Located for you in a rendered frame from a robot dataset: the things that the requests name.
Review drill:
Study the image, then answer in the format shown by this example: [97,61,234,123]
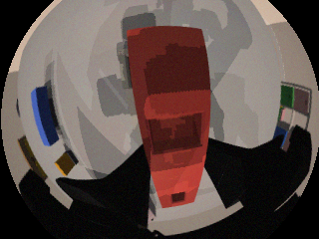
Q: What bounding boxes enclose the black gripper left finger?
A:
[56,144,151,228]

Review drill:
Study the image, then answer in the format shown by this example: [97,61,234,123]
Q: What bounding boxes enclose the blue rectangular block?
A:
[31,87,59,146]

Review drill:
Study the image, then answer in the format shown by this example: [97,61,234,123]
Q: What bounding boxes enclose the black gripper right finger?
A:
[204,134,284,210]

